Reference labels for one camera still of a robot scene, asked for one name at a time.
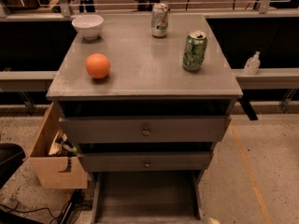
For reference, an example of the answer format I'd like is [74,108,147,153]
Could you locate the grey bottom drawer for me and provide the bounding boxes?
[91,171,203,224]

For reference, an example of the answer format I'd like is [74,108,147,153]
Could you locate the grey drawer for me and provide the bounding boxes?
[60,100,230,144]
[91,171,203,224]
[78,142,212,173]

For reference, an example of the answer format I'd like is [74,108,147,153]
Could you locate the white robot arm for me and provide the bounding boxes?
[208,217,220,224]

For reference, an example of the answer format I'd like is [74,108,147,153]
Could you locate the grey drawer cabinet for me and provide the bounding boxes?
[46,12,244,179]

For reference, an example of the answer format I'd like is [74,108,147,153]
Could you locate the grey top drawer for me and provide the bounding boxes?
[60,100,230,144]

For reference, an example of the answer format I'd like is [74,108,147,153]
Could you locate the grey middle drawer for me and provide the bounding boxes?
[78,142,212,173]

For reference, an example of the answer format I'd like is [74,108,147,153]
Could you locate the orange fruit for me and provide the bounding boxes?
[85,53,110,79]

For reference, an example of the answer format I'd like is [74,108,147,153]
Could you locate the green soda can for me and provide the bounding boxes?
[183,30,207,72]

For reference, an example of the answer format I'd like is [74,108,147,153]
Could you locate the white soda can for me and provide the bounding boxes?
[151,3,168,37]

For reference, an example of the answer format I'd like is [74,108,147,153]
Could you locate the snack items in box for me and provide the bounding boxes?
[49,131,77,157]

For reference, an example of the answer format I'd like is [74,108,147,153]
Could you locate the white ceramic bowl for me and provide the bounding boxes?
[72,14,104,40]

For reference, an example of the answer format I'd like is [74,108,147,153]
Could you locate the clear sanitizer pump bottle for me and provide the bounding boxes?
[244,51,261,76]

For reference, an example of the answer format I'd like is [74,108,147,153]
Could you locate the wooden side box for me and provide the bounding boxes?
[28,105,88,189]

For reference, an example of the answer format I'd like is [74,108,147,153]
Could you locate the grey metal railing beam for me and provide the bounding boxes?
[0,68,299,92]

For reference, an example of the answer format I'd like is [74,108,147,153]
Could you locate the black chair seat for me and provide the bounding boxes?
[0,143,25,188]

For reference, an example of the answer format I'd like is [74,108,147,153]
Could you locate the black floor cables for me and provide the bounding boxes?
[0,189,93,224]

